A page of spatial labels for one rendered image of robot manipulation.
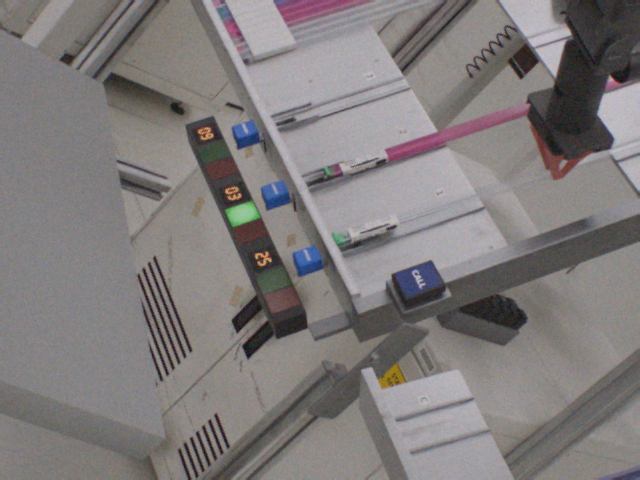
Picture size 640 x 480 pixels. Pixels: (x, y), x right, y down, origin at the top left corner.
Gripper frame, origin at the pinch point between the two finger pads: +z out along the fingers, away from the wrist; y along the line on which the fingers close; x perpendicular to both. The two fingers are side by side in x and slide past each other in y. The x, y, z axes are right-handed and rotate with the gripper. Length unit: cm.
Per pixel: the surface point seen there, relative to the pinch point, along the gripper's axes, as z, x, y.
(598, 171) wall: 151, -102, 107
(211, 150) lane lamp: 5.9, 37.1, 21.7
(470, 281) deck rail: 2.7, 16.1, -10.3
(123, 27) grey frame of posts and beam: 16, 39, 59
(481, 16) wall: 154, -101, 180
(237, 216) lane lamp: 5.7, 37.5, 10.1
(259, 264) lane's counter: 5.6, 37.5, 2.2
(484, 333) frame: 40.5, 1.3, 4.1
